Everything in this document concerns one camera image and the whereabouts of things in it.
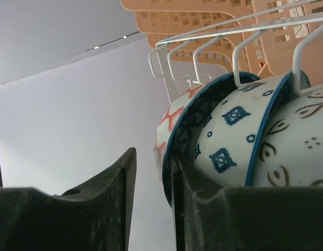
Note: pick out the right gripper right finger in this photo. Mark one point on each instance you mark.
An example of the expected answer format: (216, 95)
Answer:
(209, 217)

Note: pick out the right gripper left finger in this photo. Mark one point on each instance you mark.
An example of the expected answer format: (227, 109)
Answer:
(95, 215)

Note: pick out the light blue floral bowl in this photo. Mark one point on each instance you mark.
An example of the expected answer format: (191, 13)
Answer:
(226, 148)

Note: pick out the dark blue triangle bowl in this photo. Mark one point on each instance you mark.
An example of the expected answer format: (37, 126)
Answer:
(187, 130)

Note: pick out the red lattice bowl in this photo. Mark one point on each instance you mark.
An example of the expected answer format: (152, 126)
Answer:
(167, 125)

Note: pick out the pink patterned bowl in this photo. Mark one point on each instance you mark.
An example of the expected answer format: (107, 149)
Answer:
(291, 149)

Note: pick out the orange plastic desk organizer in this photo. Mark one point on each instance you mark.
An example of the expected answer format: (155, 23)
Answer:
(160, 19)

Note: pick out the white wire dish rack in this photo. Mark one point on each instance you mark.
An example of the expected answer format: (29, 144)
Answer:
(229, 47)

